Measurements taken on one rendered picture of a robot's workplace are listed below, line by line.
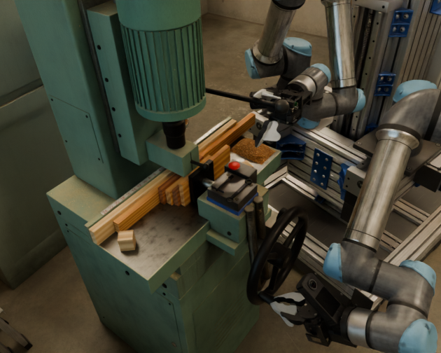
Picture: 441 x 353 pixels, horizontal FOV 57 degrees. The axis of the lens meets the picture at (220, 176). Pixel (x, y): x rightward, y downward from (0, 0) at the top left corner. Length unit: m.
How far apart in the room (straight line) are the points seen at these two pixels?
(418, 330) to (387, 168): 0.33
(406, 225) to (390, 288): 1.26
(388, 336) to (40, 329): 1.59
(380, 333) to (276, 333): 1.07
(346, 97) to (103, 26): 0.76
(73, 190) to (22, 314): 0.93
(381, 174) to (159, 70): 0.53
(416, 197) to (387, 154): 1.36
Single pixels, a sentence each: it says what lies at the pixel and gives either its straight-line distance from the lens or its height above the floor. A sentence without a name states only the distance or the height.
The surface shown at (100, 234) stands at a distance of 1.05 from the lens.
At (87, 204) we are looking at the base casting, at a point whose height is 0.80.
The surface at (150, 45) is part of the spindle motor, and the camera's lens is 0.88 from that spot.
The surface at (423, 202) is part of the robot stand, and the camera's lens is 2.31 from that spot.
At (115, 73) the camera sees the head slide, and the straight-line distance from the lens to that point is 1.03.
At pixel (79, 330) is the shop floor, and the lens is 2.03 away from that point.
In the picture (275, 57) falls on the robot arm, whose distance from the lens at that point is 1.57.
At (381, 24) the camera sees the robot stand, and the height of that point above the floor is 1.18.
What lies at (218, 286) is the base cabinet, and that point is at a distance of 1.32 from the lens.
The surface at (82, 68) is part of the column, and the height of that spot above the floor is 1.25.
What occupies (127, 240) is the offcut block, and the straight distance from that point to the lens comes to 1.01.
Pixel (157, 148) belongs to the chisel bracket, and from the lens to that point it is 1.12.
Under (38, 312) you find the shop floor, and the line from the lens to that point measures 2.16.
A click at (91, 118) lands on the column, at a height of 1.10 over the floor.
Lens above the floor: 1.68
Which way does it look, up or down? 41 degrees down
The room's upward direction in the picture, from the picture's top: 2 degrees counter-clockwise
